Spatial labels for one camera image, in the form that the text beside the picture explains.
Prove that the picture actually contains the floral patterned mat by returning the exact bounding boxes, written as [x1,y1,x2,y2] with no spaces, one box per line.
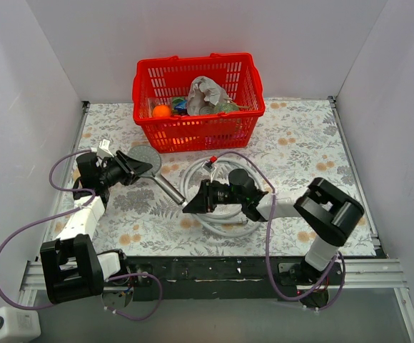
[78,98,375,257]

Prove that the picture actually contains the colourful small toy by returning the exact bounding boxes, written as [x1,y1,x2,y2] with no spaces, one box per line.
[171,96,188,116]

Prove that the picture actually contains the white shower hose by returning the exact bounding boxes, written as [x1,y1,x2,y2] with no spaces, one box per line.
[179,156,265,238]

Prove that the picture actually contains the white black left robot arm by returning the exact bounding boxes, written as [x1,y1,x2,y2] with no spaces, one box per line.
[40,150,152,304]

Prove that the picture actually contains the aluminium frame rail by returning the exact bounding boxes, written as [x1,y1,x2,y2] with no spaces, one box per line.
[20,259,408,291]

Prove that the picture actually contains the red plastic basket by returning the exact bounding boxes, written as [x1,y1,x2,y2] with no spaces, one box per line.
[133,53,265,153]

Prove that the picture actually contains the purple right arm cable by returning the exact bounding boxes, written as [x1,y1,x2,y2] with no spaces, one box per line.
[209,150,345,302]

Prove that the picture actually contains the green glass item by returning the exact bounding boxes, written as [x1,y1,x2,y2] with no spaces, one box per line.
[212,101,250,114]

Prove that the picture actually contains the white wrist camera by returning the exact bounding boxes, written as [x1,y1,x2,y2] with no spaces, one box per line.
[203,156,218,181]
[91,139,113,159]

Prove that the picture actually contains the grey shower head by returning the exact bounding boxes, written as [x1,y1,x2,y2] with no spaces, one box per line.
[128,145,186,206]

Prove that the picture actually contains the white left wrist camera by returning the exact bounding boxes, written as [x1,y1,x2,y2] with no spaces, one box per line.
[91,139,113,159]

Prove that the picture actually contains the orange ball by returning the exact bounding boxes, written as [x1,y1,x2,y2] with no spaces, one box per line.
[152,104,172,118]

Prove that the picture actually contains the white box with knob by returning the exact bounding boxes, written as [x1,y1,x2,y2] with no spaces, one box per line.
[0,307,41,343]

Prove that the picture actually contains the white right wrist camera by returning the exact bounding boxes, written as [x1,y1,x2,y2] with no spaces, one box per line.
[203,156,218,181]

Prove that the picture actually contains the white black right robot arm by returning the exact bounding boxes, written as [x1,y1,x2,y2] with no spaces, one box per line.
[128,145,365,284]

